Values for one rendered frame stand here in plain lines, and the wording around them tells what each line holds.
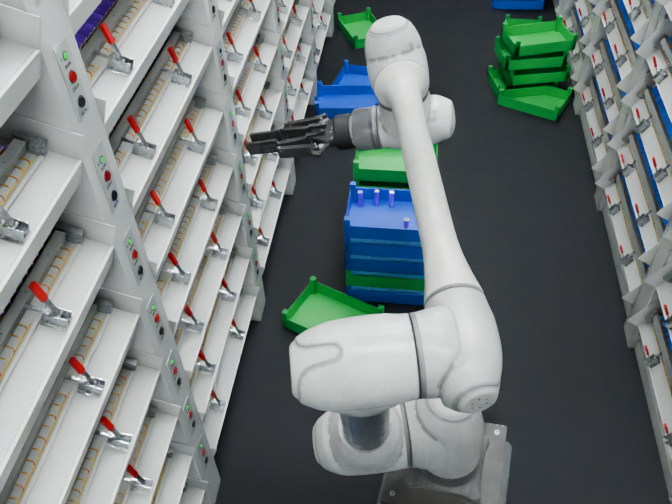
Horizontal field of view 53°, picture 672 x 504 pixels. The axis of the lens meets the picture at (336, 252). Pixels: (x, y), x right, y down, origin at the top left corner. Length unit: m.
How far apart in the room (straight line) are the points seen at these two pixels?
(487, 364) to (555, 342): 1.47
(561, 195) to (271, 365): 1.44
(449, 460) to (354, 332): 0.69
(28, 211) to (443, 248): 0.64
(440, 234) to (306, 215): 1.71
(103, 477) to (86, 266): 0.42
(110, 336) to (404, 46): 0.76
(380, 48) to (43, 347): 0.76
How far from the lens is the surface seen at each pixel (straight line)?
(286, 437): 2.19
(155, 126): 1.49
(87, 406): 1.27
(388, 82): 1.26
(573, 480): 2.20
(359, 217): 2.33
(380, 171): 2.45
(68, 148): 1.12
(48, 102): 1.09
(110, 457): 1.42
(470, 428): 1.57
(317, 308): 2.47
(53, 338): 1.13
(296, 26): 3.07
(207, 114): 1.84
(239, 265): 2.19
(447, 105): 1.40
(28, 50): 1.03
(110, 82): 1.29
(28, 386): 1.09
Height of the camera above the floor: 1.89
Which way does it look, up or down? 45 degrees down
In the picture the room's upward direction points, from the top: 3 degrees counter-clockwise
